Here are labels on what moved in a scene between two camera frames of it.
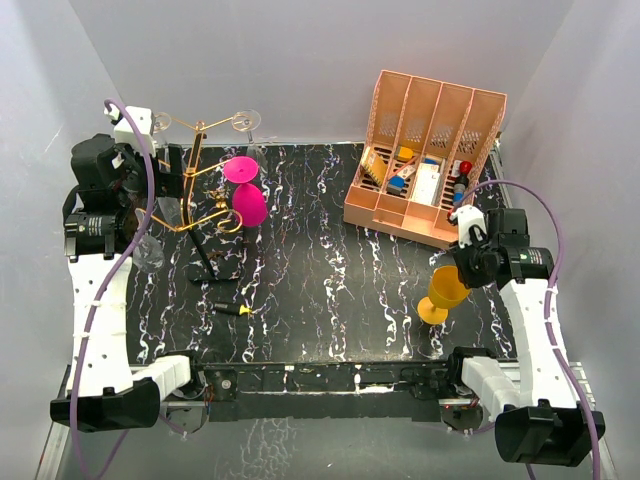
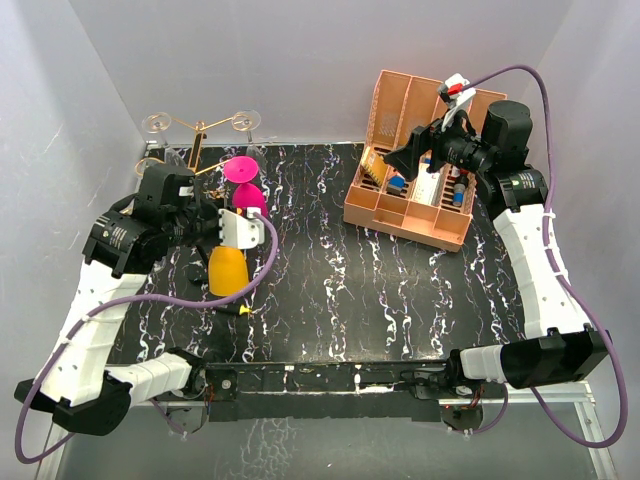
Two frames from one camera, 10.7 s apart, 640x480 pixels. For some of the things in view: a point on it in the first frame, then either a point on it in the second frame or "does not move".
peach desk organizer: x=427 y=146 does not move
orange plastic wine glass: x=444 y=291 → x=227 y=270
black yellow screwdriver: x=232 y=308 does not move
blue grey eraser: x=396 y=184 does not move
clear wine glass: x=249 y=121 does not move
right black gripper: x=469 y=279 → x=406 y=158
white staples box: x=427 y=184 does not move
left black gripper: x=170 y=183 → x=213 y=239
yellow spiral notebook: x=374 y=165 does not move
